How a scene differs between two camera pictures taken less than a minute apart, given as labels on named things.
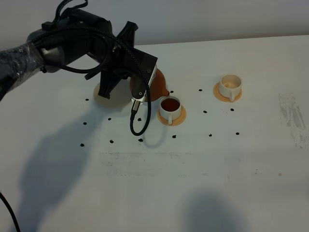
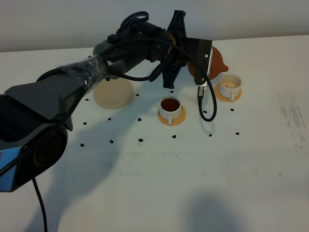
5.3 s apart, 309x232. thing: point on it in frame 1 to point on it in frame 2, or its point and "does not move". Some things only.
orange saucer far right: (222, 97) does not move
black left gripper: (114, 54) to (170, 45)
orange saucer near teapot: (175, 122) does not move
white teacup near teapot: (170, 108) does not move
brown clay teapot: (158, 87) to (217, 65)
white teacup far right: (230, 86) does not move
